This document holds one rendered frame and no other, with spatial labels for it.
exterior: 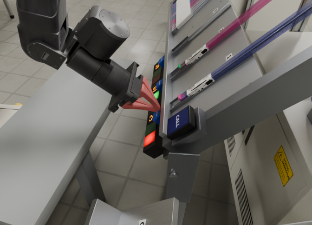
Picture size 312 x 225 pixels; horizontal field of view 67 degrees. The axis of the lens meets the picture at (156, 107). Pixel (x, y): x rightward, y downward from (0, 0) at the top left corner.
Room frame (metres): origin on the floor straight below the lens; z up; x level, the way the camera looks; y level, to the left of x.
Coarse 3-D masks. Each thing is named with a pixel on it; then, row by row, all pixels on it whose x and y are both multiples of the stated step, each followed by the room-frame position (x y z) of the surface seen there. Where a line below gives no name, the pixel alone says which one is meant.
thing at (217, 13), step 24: (216, 0) 0.65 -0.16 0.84; (192, 24) 0.65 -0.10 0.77; (216, 24) 0.53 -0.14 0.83; (192, 48) 0.52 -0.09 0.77; (216, 48) 0.44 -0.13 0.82; (240, 48) 0.38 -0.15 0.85; (192, 72) 0.43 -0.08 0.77; (240, 72) 0.32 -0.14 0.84; (192, 96) 0.34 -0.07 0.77; (216, 96) 0.30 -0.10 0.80
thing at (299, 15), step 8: (304, 8) 0.34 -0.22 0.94; (296, 16) 0.34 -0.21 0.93; (304, 16) 0.34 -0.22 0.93; (280, 24) 0.35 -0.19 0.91; (288, 24) 0.34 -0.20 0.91; (272, 32) 0.35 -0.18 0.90; (280, 32) 0.34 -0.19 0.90; (256, 40) 0.35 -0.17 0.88; (264, 40) 0.34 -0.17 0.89; (272, 40) 0.34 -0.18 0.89; (248, 48) 0.35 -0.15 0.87; (256, 48) 0.34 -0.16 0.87; (240, 56) 0.34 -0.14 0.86; (248, 56) 0.34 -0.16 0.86; (224, 64) 0.35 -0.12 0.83; (232, 64) 0.34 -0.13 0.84; (216, 72) 0.35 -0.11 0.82; (224, 72) 0.34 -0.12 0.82; (184, 96) 0.35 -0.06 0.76
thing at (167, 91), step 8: (168, 16) 0.81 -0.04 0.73; (168, 24) 0.74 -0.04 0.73; (168, 32) 0.68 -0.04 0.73; (168, 40) 0.63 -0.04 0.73; (168, 48) 0.58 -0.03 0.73; (168, 56) 0.54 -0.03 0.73; (168, 64) 0.51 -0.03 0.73; (168, 72) 0.47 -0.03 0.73; (168, 80) 0.44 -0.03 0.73; (168, 88) 0.41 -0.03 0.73; (168, 96) 0.39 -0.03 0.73; (168, 104) 0.36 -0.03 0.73; (168, 112) 0.34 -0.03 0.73; (160, 120) 0.32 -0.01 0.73; (160, 128) 0.29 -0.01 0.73
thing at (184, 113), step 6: (186, 108) 0.27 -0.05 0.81; (180, 114) 0.26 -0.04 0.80; (186, 114) 0.25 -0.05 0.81; (168, 120) 0.27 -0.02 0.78; (174, 120) 0.26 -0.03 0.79; (180, 120) 0.25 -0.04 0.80; (186, 120) 0.24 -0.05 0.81; (168, 126) 0.25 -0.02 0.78; (174, 126) 0.24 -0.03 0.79; (180, 126) 0.24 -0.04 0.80; (168, 132) 0.24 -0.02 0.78
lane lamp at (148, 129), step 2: (154, 122) 0.37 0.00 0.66; (150, 124) 0.37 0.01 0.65; (152, 124) 0.37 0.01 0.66; (154, 124) 0.36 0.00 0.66; (148, 126) 0.37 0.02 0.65; (150, 126) 0.36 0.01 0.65; (152, 126) 0.36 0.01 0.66; (154, 126) 0.35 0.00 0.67; (146, 128) 0.37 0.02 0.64; (148, 128) 0.36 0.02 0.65; (150, 128) 0.36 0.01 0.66; (152, 128) 0.35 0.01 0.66; (154, 128) 0.35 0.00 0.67; (146, 130) 0.36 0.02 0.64; (148, 130) 0.36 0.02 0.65; (150, 130) 0.35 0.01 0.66; (152, 130) 0.35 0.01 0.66; (154, 130) 0.34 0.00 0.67; (146, 132) 0.35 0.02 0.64; (148, 132) 0.35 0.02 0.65; (150, 132) 0.34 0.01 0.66; (146, 134) 0.35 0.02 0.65; (148, 134) 0.34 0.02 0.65
